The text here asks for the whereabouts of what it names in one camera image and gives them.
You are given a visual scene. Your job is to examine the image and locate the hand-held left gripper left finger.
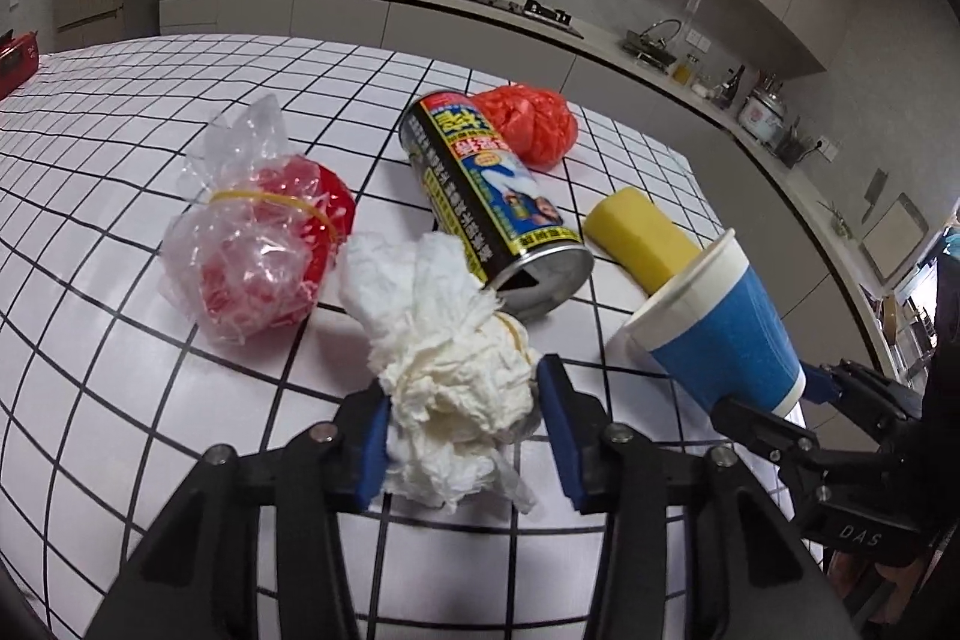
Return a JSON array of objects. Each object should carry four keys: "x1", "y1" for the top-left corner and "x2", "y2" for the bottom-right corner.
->
[{"x1": 90, "y1": 381, "x2": 395, "y2": 640}]

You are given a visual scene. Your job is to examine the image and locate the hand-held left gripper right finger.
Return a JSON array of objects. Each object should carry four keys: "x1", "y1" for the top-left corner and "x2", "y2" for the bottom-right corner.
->
[{"x1": 536, "y1": 353, "x2": 863, "y2": 640}]

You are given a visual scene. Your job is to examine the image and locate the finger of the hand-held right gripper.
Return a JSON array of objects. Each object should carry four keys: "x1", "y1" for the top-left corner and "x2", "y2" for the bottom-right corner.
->
[
  {"x1": 709, "y1": 396, "x2": 818, "y2": 465},
  {"x1": 802, "y1": 361, "x2": 925, "y2": 420}
]

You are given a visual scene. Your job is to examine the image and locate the blue paper cup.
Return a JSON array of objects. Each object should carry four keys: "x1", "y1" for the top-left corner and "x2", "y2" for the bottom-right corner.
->
[{"x1": 622, "y1": 227, "x2": 807, "y2": 420}]

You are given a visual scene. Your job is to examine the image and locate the white tissue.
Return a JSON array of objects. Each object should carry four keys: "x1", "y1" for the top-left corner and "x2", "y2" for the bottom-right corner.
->
[{"x1": 337, "y1": 231, "x2": 542, "y2": 515}]

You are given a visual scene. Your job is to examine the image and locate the person's right hand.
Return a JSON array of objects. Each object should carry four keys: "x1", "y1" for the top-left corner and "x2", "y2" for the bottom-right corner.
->
[{"x1": 825, "y1": 539, "x2": 946, "y2": 640}]

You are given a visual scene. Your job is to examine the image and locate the metal ladle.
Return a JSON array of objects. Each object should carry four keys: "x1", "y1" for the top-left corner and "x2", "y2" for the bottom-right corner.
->
[{"x1": 817, "y1": 201, "x2": 856, "y2": 236}]

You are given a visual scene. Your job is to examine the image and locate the white cutting board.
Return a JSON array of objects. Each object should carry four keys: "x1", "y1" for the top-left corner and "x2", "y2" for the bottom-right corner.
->
[{"x1": 861, "y1": 194, "x2": 929, "y2": 281}]

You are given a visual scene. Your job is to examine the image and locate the cleaver knife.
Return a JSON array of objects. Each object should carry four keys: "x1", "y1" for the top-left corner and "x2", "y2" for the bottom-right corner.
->
[{"x1": 862, "y1": 170, "x2": 887, "y2": 225}]

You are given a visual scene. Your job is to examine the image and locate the yellow sponge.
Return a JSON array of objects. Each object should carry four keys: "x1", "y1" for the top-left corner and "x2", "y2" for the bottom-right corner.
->
[{"x1": 583, "y1": 188, "x2": 706, "y2": 296}]

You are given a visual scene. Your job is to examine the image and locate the white checked tablecloth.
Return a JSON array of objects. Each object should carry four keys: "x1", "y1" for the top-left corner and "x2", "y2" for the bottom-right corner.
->
[{"x1": 0, "y1": 34, "x2": 807, "y2": 640}]

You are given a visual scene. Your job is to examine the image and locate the clear bag with red contents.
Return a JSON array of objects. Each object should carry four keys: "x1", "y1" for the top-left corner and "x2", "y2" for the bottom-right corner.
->
[{"x1": 157, "y1": 92, "x2": 359, "y2": 347}]

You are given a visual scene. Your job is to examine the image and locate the dark utensil holder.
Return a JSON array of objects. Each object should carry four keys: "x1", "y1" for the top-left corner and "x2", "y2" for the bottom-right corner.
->
[{"x1": 776, "y1": 119, "x2": 818, "y2": 167}]

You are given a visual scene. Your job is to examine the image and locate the black yellow spray can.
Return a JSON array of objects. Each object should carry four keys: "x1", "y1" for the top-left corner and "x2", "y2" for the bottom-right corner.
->
[{"x1": 397, "y1": 91, "x2": 596, "y2": 322}]

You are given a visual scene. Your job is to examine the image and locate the white rice cooker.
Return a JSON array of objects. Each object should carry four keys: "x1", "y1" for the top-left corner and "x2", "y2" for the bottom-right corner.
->
[{"x1": 739, "y1": 74, "x2": 790, "y2": 145}]

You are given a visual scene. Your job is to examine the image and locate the orange plastic bag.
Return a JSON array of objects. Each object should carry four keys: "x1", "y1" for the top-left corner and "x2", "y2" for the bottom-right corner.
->
[{"x1": 469, "y1": 83, "x2": 580, "y2": 167}]

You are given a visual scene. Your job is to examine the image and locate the pan with raised lid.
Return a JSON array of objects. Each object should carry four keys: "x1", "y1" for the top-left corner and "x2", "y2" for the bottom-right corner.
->
[{"x1": 622, "y1": 16, "x2": 691, "y2": 67}]

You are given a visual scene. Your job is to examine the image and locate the black gas stove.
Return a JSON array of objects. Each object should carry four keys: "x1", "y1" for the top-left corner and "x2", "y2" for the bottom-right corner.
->
[{"x1": 415, "y1": 0, "x2": 586, "y2": 39}]

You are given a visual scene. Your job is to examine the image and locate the red box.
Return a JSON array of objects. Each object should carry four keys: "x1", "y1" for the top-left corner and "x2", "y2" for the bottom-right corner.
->
[{"x1": 0, "y1": 31, "x2": 40, "y2": 100}]

